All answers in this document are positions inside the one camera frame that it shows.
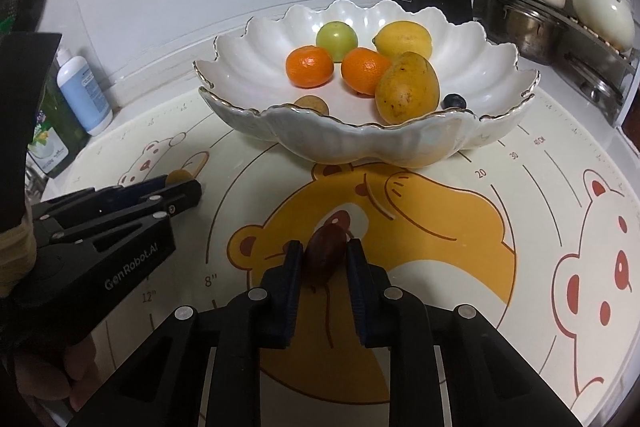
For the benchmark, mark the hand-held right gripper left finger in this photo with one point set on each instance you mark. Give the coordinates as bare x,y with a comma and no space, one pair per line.
292,297

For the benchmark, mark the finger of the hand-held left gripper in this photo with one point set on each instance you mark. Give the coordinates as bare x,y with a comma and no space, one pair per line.
175,199
125,189

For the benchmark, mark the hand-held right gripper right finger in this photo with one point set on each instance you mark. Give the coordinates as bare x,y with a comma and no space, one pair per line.
356,297

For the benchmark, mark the small olive-yellow round fruit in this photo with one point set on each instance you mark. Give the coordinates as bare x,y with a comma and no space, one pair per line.
179,177

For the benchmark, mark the dark red oblong date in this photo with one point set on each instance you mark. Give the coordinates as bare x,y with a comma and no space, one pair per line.
325,257

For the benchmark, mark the white scalloped bowl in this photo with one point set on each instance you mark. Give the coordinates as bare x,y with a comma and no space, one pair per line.
250,57

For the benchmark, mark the yellow-brown round fruit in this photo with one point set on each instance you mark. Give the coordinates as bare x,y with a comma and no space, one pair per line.
312,104

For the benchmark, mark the orange tangerine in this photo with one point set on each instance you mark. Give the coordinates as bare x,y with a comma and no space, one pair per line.
364,70
309,67

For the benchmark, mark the yellow mango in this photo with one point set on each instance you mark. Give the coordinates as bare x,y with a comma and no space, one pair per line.
407,89

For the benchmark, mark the dark blue round fruit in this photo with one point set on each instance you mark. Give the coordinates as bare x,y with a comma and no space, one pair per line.
453,101

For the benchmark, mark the person's left hand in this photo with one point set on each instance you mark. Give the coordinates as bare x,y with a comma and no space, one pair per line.
55,377

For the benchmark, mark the green dish soap bottle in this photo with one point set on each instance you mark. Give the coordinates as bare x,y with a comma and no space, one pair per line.
55,127

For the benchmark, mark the white pump bottle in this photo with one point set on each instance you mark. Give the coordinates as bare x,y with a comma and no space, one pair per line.
85,97

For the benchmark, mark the bear print baking mat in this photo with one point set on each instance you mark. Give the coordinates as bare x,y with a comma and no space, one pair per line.
525,207

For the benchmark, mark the green round fruit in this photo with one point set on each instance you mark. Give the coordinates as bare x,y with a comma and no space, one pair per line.
336,38

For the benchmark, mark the yellow lemon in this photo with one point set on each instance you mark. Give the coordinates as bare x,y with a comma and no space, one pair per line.
406,37

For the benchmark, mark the large steel pot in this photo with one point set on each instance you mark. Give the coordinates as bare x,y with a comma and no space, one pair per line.
525,32

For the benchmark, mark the steel pan lid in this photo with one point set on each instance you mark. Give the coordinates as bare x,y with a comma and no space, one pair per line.
592,82

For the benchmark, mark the white pot rack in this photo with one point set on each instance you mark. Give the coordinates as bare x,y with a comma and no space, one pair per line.
597,72

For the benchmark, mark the white ceramic pot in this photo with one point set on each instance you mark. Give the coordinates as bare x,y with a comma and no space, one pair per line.
600,17

